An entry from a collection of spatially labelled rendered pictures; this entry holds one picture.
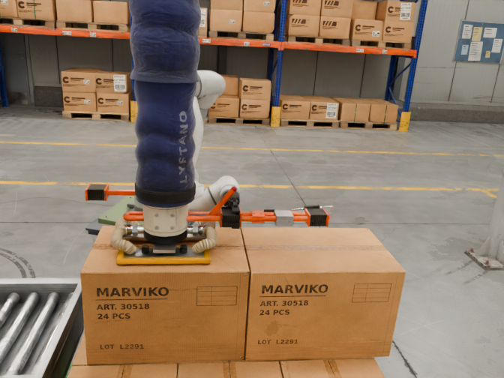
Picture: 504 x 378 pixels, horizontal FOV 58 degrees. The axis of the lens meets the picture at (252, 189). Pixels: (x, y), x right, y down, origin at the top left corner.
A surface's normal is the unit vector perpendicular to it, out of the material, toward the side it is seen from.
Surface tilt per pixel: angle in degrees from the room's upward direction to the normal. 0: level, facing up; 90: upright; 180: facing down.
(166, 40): 80
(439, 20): 90
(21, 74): 90
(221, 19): 90
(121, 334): 90
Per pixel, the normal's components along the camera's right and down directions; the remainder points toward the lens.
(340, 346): 0.11, 0.33
